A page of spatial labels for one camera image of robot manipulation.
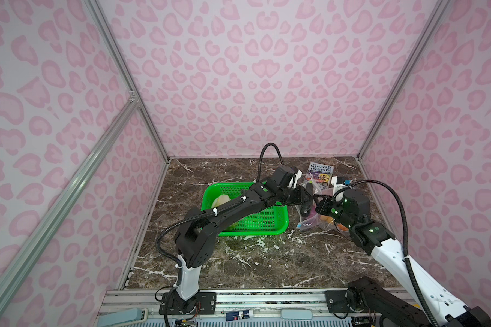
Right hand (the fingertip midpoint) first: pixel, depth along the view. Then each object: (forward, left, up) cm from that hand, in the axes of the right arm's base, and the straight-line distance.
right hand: (313, 195), depth 76 cm
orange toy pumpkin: (-11, -3, +2) cm, 11 cm away
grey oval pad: (-35, +7, -19) cm, 40 cm away
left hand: (+1, -1, -2) cm, 2 cm away
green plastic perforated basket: (+1, +14, -23) cm, 27 cm away
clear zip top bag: (-5, -3, -10) cm, 12 cm away
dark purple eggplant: (-1, +2, -2) cm, 3 cm away
